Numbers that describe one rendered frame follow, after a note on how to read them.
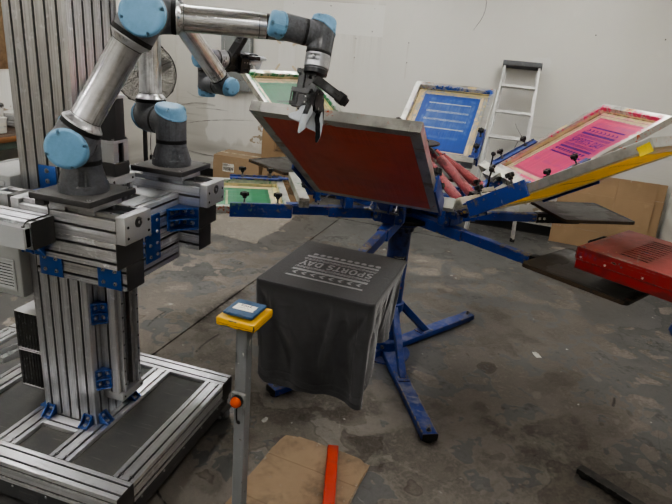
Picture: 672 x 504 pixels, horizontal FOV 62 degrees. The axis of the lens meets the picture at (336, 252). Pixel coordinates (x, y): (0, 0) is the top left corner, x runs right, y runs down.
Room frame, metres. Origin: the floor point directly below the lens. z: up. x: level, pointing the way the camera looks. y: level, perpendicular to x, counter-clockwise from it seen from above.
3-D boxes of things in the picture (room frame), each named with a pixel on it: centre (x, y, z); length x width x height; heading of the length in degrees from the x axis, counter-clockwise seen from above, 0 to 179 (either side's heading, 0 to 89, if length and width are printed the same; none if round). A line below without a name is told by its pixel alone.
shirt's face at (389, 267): (2.00, -0.01, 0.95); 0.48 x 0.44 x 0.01; 162
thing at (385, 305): (1.94, -0.21, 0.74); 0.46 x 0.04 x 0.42; 162
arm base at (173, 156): (2.18, 0.68, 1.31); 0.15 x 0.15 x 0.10
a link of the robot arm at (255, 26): (1.79, 0.42, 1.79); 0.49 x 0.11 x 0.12; 104
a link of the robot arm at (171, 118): (2.18, 0.69, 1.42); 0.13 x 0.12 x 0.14; 51
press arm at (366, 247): (2.47, -0.16, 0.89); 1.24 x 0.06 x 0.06; 162
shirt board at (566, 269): (2.55, -0.80, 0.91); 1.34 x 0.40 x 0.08; 42
